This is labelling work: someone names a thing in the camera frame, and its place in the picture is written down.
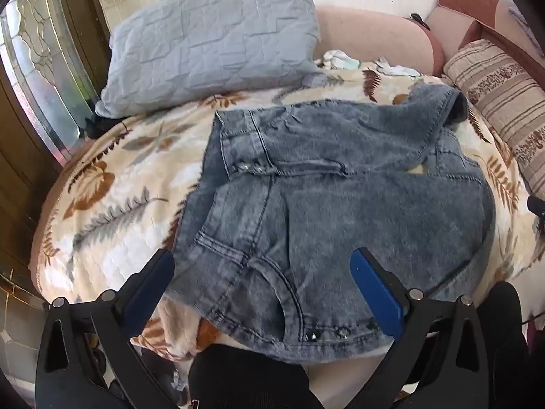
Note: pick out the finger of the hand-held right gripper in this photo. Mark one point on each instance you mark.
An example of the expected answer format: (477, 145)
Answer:
(537, 208)

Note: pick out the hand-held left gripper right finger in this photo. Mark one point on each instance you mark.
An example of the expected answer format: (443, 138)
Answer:
(380, 295)

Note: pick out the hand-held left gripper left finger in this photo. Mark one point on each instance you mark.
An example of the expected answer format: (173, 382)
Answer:
(150, 288)

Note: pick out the grey-blue denim pants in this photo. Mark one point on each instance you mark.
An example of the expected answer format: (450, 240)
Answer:
(332, 204)

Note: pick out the leaf-printed beige blanket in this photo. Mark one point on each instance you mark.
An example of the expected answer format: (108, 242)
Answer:
(119, 204)

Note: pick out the beige striped pillow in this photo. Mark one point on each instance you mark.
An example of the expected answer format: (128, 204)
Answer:
(500, 106)

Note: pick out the person's black-clad leg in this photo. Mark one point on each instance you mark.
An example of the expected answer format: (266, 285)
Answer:
(247, 377)
(504, 328)

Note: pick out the white crumpled cloth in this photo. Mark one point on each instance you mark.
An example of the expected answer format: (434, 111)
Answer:
(398, 69)

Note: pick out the pink and maroon headboard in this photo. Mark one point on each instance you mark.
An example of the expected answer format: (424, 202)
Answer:
(383, 38)

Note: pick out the white and teal socks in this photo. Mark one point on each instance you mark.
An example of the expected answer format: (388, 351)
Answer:
(340, 60)

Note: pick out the patterned glass door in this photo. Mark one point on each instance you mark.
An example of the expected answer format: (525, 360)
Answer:
(47, 68)

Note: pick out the grey-blue quilted pillow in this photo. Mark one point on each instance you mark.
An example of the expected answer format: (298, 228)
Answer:
(204, 47)

